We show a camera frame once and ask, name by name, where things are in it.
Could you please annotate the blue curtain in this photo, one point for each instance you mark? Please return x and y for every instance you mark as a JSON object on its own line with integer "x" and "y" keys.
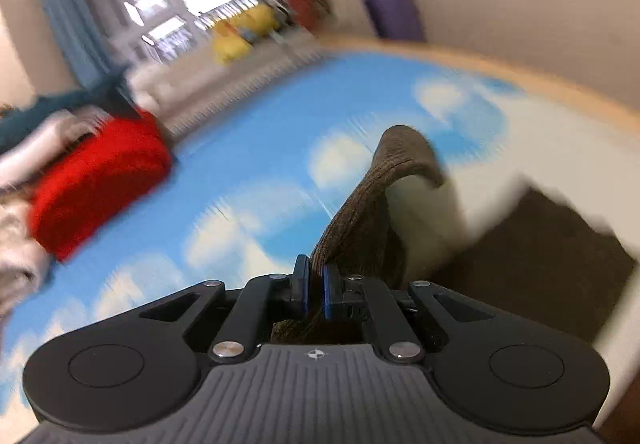
{"x": 80, "y": 24}

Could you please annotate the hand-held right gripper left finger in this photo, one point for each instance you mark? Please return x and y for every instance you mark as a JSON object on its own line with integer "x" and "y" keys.
{"x": 301, "y": 285}

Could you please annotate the white window sill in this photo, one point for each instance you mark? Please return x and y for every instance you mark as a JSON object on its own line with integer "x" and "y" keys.
{"x": 210, "y": 79}

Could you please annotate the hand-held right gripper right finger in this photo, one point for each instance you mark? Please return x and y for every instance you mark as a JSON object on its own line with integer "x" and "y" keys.
{"x": 330, "y": 290}

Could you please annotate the white folded quilt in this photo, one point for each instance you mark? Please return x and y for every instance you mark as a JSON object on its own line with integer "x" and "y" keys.
{"x": 45, "y": 144}

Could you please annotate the yellow plush toy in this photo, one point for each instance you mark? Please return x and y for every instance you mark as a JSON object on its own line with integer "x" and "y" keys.
{"x": 240, "y": 31}

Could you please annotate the teal cloth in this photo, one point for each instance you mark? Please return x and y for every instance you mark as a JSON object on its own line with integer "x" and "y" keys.
{"x": 35, "y": 114}

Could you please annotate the blue cloud print bedsheet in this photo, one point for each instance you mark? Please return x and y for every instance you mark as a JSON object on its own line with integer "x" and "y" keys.
{"x": 250, "y": 149}

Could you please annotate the red folded blanket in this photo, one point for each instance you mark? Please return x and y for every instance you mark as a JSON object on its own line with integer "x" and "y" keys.
{"x": 100, "y": 174}

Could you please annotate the purple box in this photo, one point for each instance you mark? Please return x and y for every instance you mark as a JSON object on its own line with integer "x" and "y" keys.
{"x": 395, "y": 16}

